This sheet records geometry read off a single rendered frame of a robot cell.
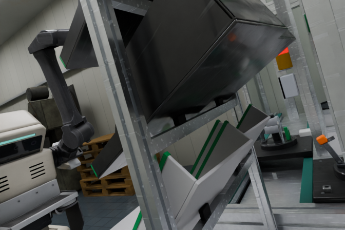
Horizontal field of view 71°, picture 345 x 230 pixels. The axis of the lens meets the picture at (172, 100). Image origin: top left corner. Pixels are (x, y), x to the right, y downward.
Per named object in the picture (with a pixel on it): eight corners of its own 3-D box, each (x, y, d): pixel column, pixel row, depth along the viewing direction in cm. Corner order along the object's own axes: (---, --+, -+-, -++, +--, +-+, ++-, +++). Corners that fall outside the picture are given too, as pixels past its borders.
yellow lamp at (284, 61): (278, 71, 79) (273, 56, 79) (280, 70, 83) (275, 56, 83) (294, 66, 77) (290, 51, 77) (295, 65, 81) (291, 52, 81)
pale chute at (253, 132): (177, 245, 47) (161, 227, 50) (211, 210, 57) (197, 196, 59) (241, 137, 34) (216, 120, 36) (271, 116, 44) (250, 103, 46)
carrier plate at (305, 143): (244, 163, 94) (242, 158, 94) (256, 145, 114) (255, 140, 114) (313, 156, 81) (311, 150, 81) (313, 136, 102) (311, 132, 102)
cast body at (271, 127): (265, 134, 98) (261, 118, 98) (267, 131, 101) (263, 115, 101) (287, 131, 93) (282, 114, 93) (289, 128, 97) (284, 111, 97)
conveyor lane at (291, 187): (224, 238, 66) (214, 204, 66) (270, 145, 138) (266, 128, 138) (349, 247, 51) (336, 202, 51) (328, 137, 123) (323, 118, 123)
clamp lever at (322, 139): (336, 165, 60) (315, 139, 61) (336, 162, 61) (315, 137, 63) (351, 158, 58) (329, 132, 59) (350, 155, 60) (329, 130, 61)
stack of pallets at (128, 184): (166, 172, 451) (152, 123, 450) (135, 195, 373) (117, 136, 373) (117, 176, 523) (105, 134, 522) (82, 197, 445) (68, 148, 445)
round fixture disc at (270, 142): (257, 152, 95) (256, 148, 95) (264, 142, 107) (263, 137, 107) (296, 148, 88) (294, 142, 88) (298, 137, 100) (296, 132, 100)
